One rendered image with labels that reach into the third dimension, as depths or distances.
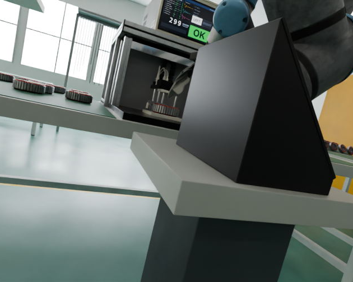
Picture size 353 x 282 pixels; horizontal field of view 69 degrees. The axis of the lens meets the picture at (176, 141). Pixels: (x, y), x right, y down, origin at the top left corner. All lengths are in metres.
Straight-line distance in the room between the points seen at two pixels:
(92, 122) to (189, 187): 0.52
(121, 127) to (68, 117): 0.15
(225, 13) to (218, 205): 0.42
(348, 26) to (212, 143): 0.31
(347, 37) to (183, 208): 0.40
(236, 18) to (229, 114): 0.29
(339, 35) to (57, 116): 0.65
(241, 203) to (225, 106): 0.14
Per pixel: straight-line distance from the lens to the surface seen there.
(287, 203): 0.35
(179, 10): 1.25
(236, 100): 0.35
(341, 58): 0.53
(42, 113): 0.76
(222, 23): 0.60
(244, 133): 0.32
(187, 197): 0.28
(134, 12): 7.79
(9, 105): 0.77
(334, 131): 4.82
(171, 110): 1.01
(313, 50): 0.50
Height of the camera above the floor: 0.82
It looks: 7 degrees down
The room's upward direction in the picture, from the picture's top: 13 degrees clockwise
